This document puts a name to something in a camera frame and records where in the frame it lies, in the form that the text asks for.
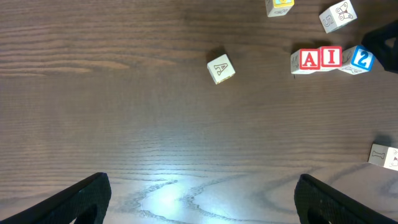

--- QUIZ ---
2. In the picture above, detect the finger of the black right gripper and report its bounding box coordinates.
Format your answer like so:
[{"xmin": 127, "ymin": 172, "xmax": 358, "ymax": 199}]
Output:
[{"xmin": 361, "ymin": 20, "xmax": 397, "ymax": 73}]

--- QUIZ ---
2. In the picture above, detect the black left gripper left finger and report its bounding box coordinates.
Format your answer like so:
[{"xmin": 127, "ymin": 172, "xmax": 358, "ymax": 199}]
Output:
[{"xmin": 1, "ymin": 172, "xmax": 111, "ymax": 224}]

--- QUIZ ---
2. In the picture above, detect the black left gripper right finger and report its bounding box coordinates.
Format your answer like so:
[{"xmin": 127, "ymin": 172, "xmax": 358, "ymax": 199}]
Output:
[{"xmin": 294, "ymin": 174, "xmax": 397, "ymax": 224}]

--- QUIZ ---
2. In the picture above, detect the blue number 2 block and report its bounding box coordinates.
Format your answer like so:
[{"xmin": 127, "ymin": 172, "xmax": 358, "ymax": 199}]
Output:
[{"xmin": 339, "ymin": 45, "xmax": 375, "ymax": 75}]

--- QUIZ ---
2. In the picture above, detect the red letter I block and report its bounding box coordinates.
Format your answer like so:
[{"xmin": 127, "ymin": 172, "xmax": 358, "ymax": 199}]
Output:
[{"xmin": 318, "ymin": 46, "xmax": 343, "ymax": 72}]

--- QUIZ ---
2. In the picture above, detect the red letter A block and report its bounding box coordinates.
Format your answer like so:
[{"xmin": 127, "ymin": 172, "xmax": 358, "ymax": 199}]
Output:
[{"xmin": 290, "ymin": 49, "xmax": 320, "ymax": 75}]

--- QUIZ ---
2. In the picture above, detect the green picture wooden block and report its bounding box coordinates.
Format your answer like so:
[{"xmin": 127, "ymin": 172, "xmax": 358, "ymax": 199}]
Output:
[{"xmin": 319, "ymin": 0, "xmax": 358, "ymax": 34}]

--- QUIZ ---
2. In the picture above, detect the red edged picture block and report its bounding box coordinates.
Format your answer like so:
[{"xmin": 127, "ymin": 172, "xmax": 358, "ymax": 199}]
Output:
[{"xmin": 368, "ymin": 144, "xmax": 398, "ymax": 170}]

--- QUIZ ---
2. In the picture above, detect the yellow top letter block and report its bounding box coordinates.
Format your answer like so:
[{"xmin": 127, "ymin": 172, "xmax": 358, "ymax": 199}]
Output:
[{"xmin": 265, "ymin": 0, "xmax": 295, "ymax": 17}]

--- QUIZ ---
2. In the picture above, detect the yellow airplane picture block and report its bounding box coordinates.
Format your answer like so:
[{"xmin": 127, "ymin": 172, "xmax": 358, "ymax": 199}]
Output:
[{"xmin": 207, "ymin": 54, "xmax": 236, "ymax": 85}]

